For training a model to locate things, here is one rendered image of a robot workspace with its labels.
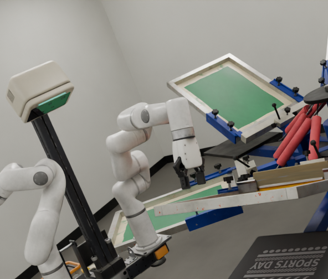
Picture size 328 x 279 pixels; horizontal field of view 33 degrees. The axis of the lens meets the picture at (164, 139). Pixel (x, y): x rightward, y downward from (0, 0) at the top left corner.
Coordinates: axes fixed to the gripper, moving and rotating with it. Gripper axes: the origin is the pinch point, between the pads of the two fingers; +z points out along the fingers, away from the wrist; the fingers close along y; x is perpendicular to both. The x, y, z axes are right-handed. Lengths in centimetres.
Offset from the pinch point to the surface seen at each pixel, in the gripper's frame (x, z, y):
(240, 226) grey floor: -162, 65, -288
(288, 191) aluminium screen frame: 26.3, 8.4, -13.1
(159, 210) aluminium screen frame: -26.6, 8.4, -12.3
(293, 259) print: 2, 40, -54
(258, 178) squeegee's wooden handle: -16, 8, -73
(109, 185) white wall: -385, 11, -365
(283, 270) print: 1, 42, -46
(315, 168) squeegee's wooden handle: 11, 7, -73
